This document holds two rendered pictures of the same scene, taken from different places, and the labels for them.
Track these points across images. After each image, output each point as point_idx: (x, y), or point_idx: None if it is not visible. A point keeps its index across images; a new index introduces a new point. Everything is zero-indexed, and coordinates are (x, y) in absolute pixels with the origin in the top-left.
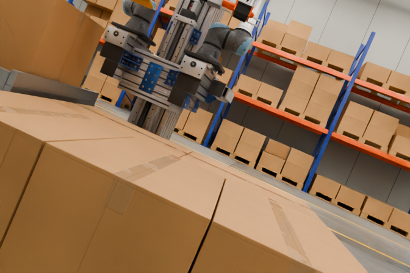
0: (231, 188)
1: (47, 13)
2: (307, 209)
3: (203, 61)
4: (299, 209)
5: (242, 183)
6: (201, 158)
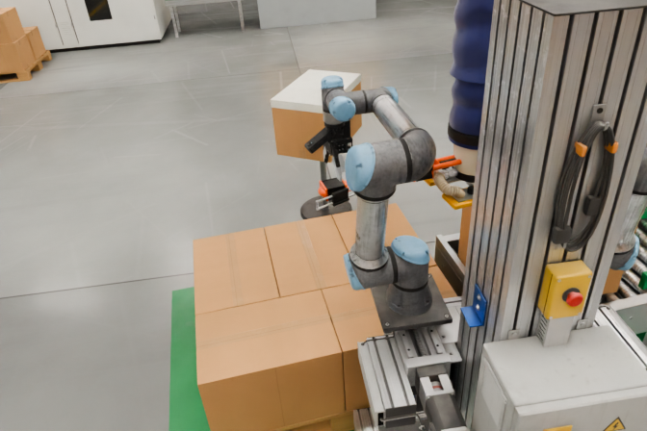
0: (269, 277)
1: None
2: (204, 334)
3: None
4: (215, 319)
5: (267, 311)
6: (321, 331)
